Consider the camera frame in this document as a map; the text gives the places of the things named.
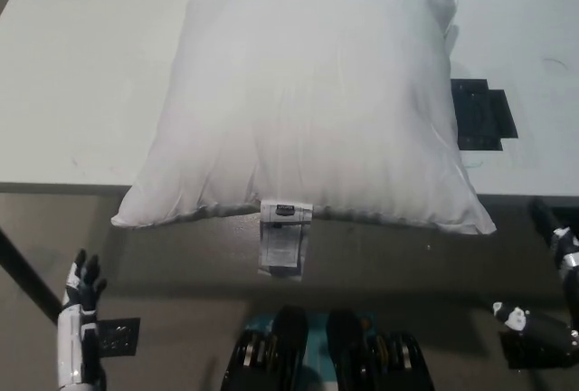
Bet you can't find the black table cable box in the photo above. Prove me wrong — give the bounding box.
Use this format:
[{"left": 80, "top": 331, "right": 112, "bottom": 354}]
[{"left": 449, "top": 77, "right": 519, "bottom": 153}]

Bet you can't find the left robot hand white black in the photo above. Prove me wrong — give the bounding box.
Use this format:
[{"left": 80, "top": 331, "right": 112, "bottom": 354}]
[{"left": 55, "top": 248, "right": 109, "bottom": 390}]

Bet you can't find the black diagonal table leg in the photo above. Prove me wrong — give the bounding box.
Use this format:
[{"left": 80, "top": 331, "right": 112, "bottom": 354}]
[{"left": 0, "top": 226, "right": 62, "bottom": 322}]

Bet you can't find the white square pillow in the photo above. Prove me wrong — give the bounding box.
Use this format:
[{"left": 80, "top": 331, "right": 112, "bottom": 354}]
[{"left": 110, "top": 0, "right": 498, "bottom": 236}]

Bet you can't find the white pillow care label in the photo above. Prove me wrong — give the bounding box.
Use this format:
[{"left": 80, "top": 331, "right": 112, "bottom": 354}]
[{"left": 257, "top": 199, "right": 314, "bottom": 281}]

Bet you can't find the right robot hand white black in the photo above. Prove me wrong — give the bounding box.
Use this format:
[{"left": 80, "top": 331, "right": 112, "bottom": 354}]
[{"left": 492, "top": 197, "right": 579, "bottom": 367}]

